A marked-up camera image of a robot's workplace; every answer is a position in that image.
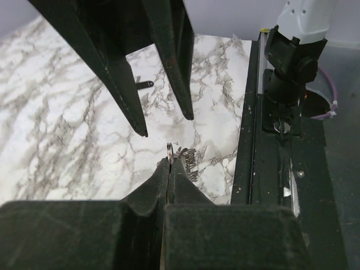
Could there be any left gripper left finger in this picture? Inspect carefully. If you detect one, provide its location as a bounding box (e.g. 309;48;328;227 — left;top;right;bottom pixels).
1;159;170;269

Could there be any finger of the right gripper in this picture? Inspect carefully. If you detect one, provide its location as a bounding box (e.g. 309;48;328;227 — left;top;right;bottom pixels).
143;0;195;120
31;1;148;137

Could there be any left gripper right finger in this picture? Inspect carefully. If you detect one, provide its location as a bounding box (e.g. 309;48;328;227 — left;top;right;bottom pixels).
164;160;309;269

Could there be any key with black tag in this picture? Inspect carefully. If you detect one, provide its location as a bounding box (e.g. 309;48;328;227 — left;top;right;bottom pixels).
135;76;154;91

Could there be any metal key organizer red handle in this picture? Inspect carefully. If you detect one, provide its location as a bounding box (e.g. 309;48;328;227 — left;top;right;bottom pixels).
166;143;199;182

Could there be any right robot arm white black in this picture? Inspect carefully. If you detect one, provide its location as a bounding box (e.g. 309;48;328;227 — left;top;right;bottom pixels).
32;1;337;137

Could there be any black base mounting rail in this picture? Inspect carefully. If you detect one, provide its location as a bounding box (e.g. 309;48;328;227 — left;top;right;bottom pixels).
231;33;348;269

